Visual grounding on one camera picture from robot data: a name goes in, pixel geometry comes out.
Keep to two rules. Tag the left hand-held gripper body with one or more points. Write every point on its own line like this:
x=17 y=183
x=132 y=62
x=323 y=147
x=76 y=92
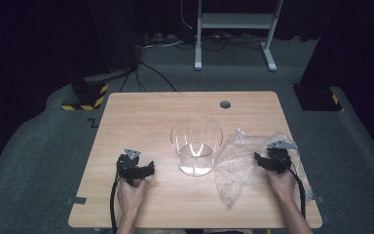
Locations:
x=128 y=167

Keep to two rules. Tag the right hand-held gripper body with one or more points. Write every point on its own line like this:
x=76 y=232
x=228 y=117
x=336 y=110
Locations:
x=279 y=157

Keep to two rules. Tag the clear plastic bag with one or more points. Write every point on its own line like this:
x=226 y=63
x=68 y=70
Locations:
x=237 y=169

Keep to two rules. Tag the clear round bin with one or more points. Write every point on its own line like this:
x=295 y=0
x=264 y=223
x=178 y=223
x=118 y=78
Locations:
x=196 y=146

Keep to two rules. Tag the person's left hand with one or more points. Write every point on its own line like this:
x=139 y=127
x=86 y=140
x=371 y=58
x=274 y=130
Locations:
x=130 y=195

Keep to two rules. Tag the person's right hand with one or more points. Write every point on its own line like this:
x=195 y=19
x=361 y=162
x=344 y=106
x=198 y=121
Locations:
x=282 y=187

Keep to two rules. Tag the grey tape strip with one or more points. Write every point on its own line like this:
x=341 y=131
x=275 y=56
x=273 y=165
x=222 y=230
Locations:
x=318 y=199
x=77 y=200

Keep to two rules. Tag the person's lap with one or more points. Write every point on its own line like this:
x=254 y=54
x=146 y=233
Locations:
x=175 y=231

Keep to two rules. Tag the black stand base yellow mark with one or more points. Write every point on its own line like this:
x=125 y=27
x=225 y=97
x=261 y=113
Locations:
x=318 y=97

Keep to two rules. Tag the black yellow striped stand base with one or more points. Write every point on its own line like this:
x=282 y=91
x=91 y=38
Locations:
x=89 y=96

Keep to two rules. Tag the white metal stand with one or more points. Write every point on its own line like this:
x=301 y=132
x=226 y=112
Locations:
x=237 y=21

